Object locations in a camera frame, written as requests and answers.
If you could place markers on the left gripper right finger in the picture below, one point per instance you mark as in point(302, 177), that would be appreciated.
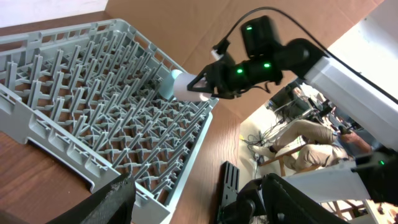
point(287, 205)

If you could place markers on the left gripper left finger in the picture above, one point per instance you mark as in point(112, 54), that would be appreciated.
point(113, 203)

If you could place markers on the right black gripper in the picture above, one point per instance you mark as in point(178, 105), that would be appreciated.
point(220, 79)

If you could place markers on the light blue plastic cup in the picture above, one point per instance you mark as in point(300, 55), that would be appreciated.
point(166, 89)

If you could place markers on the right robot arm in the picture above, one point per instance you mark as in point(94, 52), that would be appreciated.
point(371, 176)

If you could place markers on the grey plastic dishwasher rack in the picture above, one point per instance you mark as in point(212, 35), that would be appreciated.
point(89, 95)

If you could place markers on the seated person in background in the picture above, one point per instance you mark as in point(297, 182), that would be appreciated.
point(325, 147)

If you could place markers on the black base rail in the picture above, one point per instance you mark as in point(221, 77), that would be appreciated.
point(229, 185)

